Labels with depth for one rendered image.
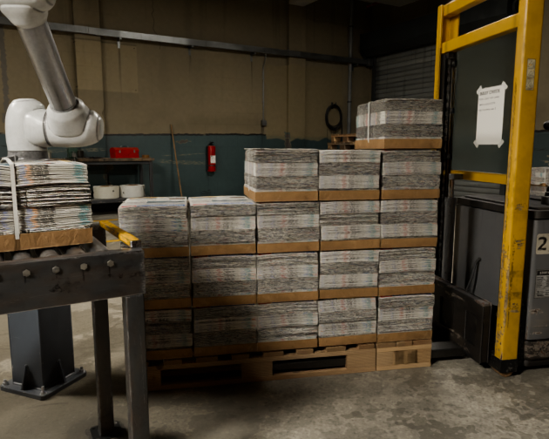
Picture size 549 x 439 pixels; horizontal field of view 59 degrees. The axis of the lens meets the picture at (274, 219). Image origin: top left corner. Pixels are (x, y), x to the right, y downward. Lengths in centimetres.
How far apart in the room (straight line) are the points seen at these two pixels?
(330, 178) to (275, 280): 52
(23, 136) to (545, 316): 248
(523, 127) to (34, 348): 233
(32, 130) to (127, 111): 668
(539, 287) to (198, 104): 759
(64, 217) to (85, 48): 745
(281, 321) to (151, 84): 720
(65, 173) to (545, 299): 215
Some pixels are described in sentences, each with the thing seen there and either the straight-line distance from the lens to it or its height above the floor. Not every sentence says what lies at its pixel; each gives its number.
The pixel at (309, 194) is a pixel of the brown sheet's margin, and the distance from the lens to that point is 218.
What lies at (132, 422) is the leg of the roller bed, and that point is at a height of 32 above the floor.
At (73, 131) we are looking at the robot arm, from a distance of 220.
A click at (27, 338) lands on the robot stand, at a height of 25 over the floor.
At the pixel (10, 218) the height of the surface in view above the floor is 89.
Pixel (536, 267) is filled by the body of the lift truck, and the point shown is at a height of 52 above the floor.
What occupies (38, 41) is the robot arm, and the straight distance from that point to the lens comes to 199.
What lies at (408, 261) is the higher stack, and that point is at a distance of 240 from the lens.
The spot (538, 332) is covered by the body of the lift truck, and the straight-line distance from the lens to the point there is 269.
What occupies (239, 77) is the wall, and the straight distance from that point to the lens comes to 972.
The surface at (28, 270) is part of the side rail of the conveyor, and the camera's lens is 131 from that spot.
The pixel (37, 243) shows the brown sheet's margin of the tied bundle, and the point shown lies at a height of 82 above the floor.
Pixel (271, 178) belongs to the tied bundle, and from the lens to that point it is 214.
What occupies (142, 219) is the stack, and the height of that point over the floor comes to 77.
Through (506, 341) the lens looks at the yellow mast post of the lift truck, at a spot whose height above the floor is 18.
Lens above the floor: 107
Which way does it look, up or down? 8 degrees down
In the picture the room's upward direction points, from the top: straight up
